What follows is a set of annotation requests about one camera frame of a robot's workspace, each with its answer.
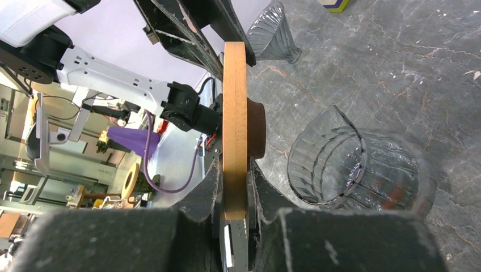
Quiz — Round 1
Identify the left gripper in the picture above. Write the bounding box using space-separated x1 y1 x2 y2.
134 0 256 80

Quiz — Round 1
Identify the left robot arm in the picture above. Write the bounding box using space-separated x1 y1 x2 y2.
1 1 256 135

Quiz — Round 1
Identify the glass cone dripper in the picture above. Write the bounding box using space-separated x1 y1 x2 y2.
247 2 302 64

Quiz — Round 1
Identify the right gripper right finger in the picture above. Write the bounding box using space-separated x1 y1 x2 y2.
248 160 448 271

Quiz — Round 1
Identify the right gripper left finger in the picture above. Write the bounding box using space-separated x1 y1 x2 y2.
9 160 222 271

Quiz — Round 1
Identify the glass coffee server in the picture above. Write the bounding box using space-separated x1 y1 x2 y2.
287 105 437 218

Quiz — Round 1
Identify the multicoloured block stack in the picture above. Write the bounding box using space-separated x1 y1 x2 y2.
318 0 349 12

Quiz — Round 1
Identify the wooden dripper holder ring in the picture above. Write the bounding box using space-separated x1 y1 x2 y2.
221 41 267 221

